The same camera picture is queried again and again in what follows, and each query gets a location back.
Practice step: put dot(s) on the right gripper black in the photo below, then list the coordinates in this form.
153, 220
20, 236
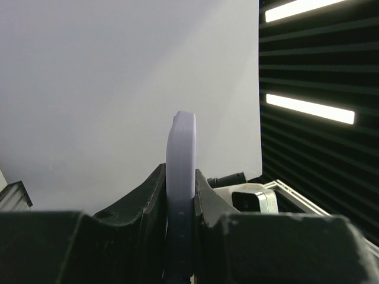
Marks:
230, 180

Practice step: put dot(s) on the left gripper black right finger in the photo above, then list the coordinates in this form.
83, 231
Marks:
246, 247

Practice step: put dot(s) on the large phone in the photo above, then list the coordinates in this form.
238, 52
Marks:
180, 193

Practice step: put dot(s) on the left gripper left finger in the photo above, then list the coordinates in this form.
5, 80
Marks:
123, 243

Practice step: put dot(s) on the ceiling light strip upper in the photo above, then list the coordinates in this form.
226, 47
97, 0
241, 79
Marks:
296, 7

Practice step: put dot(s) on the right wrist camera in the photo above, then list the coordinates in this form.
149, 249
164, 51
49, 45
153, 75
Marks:
250, 197

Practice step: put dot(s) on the aluminium frame rail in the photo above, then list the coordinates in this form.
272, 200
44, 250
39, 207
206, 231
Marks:
291, 201

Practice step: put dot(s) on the ceiling light strip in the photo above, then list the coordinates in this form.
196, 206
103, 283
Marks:
296, 7
328, 112

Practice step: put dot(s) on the ceiling light strip lower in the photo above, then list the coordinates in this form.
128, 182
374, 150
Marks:
328, 112

